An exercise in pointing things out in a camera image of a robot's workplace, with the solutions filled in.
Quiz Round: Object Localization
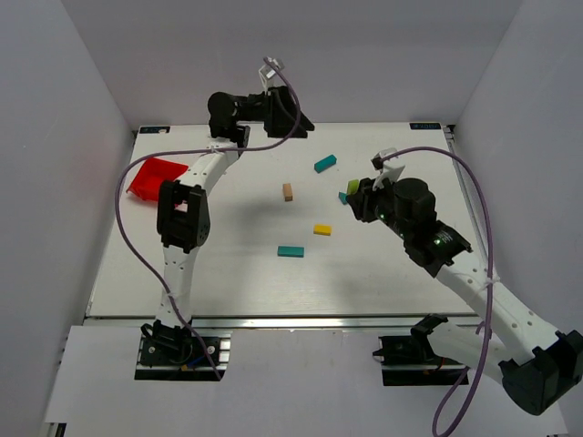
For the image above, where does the red plastic bin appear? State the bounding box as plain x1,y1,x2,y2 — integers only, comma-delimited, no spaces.
127,158,189,202

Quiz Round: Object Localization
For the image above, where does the yellow wood block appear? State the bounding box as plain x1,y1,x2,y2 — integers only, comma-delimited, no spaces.
313,224,332,237

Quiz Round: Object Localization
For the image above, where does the blue label sticker right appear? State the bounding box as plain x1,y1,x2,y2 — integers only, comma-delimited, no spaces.
409,122,442,130

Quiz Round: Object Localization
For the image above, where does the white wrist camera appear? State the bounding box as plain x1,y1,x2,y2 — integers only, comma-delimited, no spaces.
258,56,284,93
371,147,405,191

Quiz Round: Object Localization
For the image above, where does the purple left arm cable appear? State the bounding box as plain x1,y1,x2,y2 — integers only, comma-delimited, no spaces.
114,56,302,381

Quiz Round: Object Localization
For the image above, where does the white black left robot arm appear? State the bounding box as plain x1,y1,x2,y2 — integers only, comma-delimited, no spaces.
156,86,314,328

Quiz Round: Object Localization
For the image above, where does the small teal wood block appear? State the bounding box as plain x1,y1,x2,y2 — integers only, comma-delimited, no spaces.
338,192,348,205

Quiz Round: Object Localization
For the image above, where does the natural tan wood block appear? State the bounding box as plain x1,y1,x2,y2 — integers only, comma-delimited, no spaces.
282,183,293,202

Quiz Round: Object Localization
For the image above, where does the teal wood block far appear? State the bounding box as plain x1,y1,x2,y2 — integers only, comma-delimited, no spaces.
313,155,337,174

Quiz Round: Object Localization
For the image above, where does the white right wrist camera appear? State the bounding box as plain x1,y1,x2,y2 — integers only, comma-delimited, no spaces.
371,147,405,191

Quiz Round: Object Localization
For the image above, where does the blue label sticker left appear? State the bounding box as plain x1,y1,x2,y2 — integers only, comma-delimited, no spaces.
138,126,170,135

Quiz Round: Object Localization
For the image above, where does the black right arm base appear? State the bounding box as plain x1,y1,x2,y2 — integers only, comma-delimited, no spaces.
372,314,468,387

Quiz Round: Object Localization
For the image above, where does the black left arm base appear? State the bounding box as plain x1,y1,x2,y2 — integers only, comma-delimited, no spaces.
134,320,230,382

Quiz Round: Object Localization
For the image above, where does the lime green wood block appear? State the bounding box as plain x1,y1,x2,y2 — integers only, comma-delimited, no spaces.
346,179,360,195

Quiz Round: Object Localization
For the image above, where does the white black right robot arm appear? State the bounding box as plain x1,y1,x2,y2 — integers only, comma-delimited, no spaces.
346,178,582,416

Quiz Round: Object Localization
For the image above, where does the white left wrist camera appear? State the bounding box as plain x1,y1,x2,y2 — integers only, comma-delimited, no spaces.
258,56,284,93

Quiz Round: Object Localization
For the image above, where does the long teal wood block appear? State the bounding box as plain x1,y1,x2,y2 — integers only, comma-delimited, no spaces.
277,246,305,258

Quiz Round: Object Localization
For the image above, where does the blue label sticker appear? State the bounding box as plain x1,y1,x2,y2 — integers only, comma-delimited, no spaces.
138,126,170,135
409,122,442,130

